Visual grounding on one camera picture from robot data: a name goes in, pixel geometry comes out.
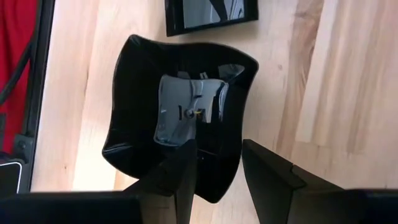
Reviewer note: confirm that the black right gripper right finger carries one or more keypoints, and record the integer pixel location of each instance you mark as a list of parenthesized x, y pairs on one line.
[(273, 186)]

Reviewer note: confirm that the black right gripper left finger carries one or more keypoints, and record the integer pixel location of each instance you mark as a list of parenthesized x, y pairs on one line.
[(174, 186)]

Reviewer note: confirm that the wavy square black plate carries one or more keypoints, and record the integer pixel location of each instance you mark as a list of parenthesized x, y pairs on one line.
[(140, 109)]

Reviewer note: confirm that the footed square black plate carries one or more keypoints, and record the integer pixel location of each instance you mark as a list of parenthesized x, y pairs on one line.
[(214, 14)]

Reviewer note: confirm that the black tablet with white edge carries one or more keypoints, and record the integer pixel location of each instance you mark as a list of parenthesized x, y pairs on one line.
[(9, 177)]

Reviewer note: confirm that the red cloth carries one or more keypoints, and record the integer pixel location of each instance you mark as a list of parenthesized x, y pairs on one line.
[(15, 31)]

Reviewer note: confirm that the black aluminium table frame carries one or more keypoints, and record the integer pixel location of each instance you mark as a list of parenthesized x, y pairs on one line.
[(42, 46)]

